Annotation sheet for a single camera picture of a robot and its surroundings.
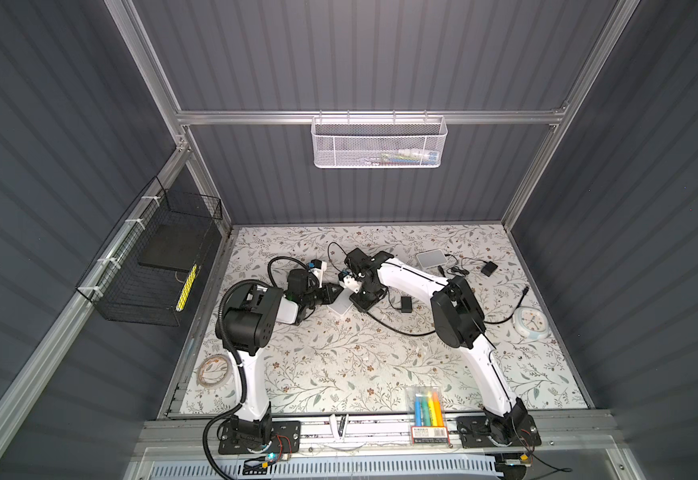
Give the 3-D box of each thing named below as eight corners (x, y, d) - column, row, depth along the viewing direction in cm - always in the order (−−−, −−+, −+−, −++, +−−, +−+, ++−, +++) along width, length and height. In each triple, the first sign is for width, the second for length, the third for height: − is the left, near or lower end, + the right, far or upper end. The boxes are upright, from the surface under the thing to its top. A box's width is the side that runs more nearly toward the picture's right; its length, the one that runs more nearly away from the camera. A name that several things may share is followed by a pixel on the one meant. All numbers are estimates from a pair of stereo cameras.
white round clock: (518, 338, 92) (522, 334, 89) (508, 311, 98) (512, 306, 95) (549, 338, 92) (554, 333, 89) (537, 311, 98) (542, 306, 95)
